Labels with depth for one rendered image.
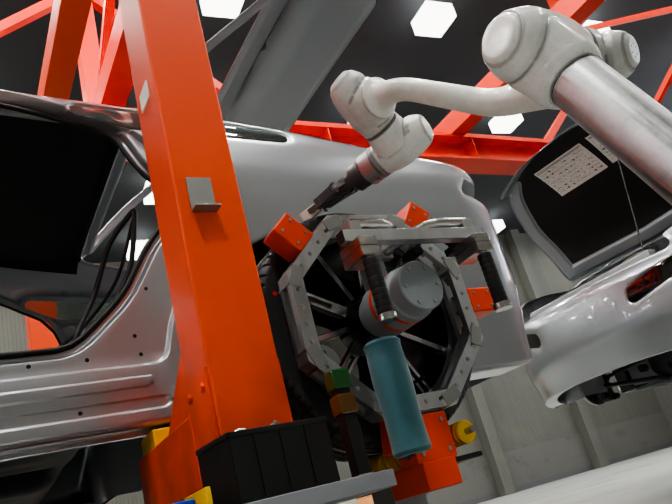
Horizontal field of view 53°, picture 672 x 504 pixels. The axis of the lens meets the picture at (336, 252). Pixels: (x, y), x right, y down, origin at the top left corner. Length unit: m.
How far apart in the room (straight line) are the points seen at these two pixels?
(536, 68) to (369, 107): 0.55
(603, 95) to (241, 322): 0.84
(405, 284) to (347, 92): 0.48
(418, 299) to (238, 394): 0.48
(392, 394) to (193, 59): 0.97
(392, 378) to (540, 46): 0.75
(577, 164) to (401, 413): 3.90
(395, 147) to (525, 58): 0.60
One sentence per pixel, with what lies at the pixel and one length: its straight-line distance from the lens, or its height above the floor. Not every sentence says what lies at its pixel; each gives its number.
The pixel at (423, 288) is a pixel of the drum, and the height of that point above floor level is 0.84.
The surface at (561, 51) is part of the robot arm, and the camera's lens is 1.22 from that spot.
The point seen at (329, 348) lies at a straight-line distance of 2.24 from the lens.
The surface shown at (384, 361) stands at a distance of 1.54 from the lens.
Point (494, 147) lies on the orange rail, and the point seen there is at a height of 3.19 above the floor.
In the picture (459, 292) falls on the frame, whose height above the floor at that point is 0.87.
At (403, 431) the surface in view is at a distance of 1.52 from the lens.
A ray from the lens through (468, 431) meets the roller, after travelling 1.76.
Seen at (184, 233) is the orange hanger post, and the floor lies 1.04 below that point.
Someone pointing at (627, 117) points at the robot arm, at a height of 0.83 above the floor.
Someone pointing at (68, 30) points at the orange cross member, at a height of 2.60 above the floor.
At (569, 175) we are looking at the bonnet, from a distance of 5.30.
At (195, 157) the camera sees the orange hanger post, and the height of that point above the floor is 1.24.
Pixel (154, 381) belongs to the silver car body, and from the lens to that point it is 1.94.
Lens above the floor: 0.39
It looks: 21 degrees up
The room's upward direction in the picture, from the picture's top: 16 degrees counter-clockwise
